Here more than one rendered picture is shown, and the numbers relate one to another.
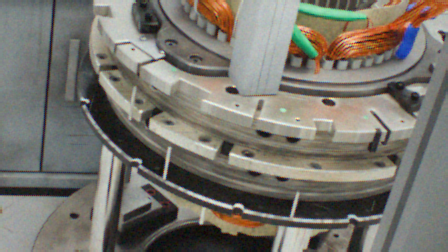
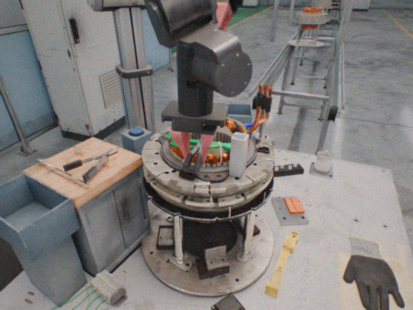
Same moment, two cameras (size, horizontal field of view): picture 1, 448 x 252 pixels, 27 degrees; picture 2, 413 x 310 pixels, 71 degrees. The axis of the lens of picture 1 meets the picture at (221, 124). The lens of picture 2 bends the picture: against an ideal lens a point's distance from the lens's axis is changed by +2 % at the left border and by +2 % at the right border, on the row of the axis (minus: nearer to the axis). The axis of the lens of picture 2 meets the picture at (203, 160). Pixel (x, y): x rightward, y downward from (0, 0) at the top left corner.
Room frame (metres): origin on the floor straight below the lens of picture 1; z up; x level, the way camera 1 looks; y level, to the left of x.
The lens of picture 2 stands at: (0.23, 0.36, 1.45)
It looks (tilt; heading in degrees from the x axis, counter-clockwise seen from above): 33 degrees down; 320
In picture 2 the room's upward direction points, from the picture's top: straight up
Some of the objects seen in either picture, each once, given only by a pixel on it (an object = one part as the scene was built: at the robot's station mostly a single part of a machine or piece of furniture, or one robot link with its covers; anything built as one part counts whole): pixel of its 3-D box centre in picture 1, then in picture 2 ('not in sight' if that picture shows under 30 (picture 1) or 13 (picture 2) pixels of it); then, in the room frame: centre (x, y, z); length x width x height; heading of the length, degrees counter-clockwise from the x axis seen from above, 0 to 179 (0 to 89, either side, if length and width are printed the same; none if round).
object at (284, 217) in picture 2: not in sight; (289, 209); (0.59, -0.32, 0.79); 0.12 x 0.09 x 0.02; 143
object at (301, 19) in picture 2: not in sight; (308, 28); (2.09, -2.69, 0.94); 0.39 x 0.39 x 0.30
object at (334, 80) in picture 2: not in sight; (322, 35); (3.46, -5.50, 0.40); 9.75 x 0.62 x 0.79; 118
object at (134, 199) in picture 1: (130, 204); (166, 235); (0.73, 0.08, 0.83); 0.05 x 0.04 x 0.02; 141
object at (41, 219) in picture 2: not in sight; (42, 245); (0.81, 0.35, 0.92); 0.17 x 0.11 x 0.28; 17
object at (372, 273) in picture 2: not in sight; (371, 272); (0.31, -0.28, 0.79); 0.24 x 0.13 x 0.02; 118
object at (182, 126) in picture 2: not in sight; (196, 138); (0.57, 0.09, 1.21); 0.07 x 0.07 x 0.09; 40
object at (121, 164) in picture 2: not in sight; (86, 167); (0.86, 0.21, 1.05); 0.20 x 0.19 x 0.02; 107
